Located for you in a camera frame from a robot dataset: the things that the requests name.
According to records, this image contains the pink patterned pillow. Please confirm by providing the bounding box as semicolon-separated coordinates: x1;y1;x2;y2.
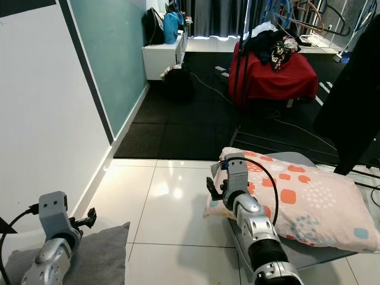
205;147;380;257

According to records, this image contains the grey fabric pillow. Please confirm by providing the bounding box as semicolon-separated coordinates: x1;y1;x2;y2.
0;221;131;285

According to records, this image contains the black backpack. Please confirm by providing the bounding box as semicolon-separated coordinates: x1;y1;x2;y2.
163;65;195;103

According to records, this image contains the black metal pole stand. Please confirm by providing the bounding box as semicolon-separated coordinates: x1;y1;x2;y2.
232;0;342;167

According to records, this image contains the red cloth covered table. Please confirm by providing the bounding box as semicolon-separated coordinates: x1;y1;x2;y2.
229;40;319;110

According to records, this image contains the white low cabinet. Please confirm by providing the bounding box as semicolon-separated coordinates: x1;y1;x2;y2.
142;31;188;81

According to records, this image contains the dark clothes pile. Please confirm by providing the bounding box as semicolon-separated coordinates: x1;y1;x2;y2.
249;23;303;72

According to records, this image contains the black hanging cloth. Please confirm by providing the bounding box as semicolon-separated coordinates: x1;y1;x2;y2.
312;18;380;176

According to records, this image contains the blue bag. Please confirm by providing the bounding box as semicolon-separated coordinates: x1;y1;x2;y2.
163;11;185;45

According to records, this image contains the dark grey curtain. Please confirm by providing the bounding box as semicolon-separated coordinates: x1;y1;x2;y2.
181;0;250;39

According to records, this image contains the white mop with blue head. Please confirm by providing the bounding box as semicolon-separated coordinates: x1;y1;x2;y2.
335;12;372;65

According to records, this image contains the blue metal tube rack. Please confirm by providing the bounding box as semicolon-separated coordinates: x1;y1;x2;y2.
264;0;296;27

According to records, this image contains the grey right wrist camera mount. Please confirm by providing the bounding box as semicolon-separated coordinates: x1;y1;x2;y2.
223;153;251;200

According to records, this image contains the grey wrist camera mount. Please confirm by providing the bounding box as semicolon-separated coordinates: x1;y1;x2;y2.
223;153;251;200
39;191;77;238

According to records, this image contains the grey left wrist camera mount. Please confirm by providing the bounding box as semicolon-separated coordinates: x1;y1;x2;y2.
39;191;77;238

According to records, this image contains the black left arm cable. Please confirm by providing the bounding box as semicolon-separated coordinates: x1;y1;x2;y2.
0;205;41;262

